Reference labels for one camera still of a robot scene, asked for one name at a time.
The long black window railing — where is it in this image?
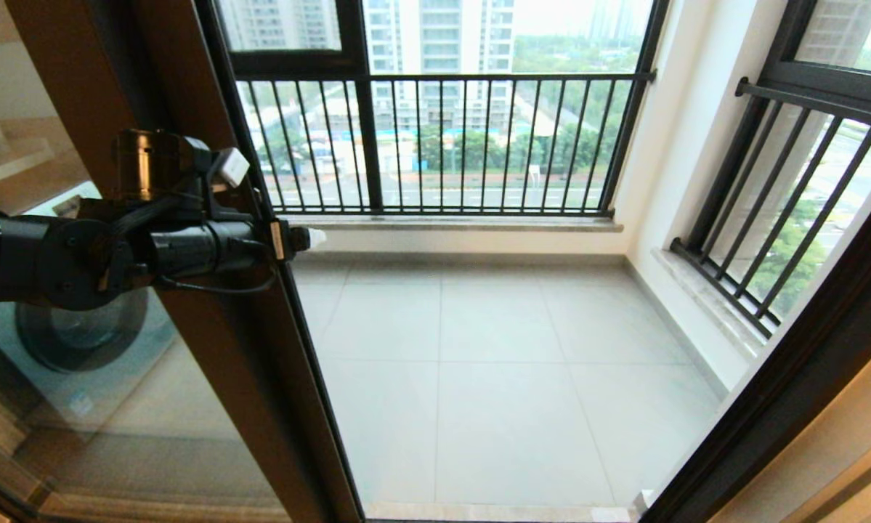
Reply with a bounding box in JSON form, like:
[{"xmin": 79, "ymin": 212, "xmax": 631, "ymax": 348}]
[{"xmin": 235, "ymin": 71, "xmax": 657, "ymax": 217}]

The brown sliding door with lock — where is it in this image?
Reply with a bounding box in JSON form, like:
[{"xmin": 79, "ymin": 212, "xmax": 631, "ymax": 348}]
[{"xmin": 86, "ymin": 0, "xmax": 367, "ymax": 523}]

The short black window railing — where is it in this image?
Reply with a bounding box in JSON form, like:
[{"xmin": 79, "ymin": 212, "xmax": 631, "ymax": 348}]
[{"xmin": 669, "ymin": 76, "xmax": 871, "ymax": 341}]

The brown glass door without lock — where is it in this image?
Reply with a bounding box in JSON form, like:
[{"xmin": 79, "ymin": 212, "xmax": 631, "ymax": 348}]
[{"xmin": 0, "ymin": 0, "xmax": 327, "ymax": 523}]

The silver front-load washing machine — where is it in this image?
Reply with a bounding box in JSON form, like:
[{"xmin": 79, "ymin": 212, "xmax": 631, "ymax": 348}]
[{"xmin": 0, "ymin": 182, "xmax": 178, "ymax": 440}]

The long grey stone window sill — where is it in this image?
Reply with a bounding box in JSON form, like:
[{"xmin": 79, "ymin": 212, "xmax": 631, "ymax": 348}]
[{"xmin": 290, "ymin": 216, "xmax": 625, "ymax": 235}]

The black cable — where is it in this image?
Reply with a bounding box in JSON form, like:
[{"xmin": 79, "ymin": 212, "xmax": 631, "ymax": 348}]
[{"xmin": 155, "ymin": 265, "xmax": 280, "ymax": 296}]

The narrow dark window frame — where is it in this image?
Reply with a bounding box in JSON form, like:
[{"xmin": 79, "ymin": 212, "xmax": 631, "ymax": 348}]
[{"xmin": 689, "ymin": 0, "xmax": 871, "ymax": 254}]

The short grey stone window sill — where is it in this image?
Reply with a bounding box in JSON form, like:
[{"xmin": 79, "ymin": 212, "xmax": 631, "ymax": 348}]
[{"xmin": 653, "ymin": 247, "xmax": 766, "ymax": 360}]

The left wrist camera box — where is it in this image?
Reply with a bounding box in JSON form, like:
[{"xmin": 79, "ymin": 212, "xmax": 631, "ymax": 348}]
[{"xmin": 214, "ymin": 147, "xmax": 251, "ymax": 188}]

